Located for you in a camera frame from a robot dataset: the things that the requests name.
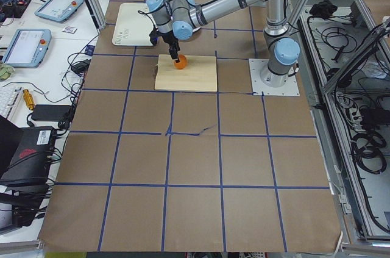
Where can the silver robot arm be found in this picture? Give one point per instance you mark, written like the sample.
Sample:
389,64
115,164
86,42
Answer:
175,20

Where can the black power adapter brick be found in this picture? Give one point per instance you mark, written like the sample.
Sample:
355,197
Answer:
44,112

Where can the gold cylindrical connector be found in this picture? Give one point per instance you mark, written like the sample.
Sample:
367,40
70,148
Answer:
28,99

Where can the cream tray with bear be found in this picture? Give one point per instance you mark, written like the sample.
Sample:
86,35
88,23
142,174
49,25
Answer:
133,28

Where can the orange fruit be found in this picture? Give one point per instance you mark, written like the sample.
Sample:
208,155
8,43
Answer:
181,62

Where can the teach pendant tablet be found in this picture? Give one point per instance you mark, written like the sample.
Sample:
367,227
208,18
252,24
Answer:
27,48
58,10

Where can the near teach pendant tablet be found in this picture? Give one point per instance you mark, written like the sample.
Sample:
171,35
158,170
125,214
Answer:
27,48

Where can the white keyboard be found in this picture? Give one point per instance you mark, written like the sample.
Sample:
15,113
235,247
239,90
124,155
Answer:
10,98

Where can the brown paper table mat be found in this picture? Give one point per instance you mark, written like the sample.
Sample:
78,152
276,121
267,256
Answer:
147,170

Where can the far teach pendant tablet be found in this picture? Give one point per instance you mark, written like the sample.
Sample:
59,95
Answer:
58,10

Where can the bamboo cutting board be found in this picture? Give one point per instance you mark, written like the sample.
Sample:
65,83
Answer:
200,74

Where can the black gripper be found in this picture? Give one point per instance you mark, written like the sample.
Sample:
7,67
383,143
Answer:
168,38

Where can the black computer box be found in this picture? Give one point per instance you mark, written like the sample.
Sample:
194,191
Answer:
24,154

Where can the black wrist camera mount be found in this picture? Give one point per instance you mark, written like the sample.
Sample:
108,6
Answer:
153,36

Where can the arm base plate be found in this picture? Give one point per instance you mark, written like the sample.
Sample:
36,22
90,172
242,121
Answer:
266,83

